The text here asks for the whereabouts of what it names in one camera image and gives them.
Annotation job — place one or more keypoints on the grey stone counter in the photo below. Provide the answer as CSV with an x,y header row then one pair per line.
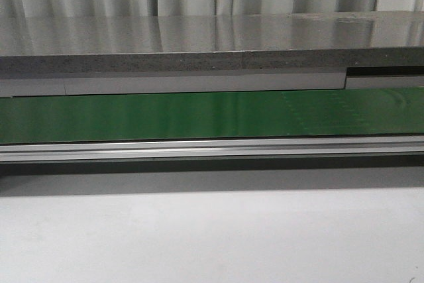
x,y
115,55

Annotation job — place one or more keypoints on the green conveyor belt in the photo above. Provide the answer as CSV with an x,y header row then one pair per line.
x,y
211,115

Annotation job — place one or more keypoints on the aluminium conveyor side rail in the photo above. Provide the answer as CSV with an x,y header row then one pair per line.
x,y
18,153

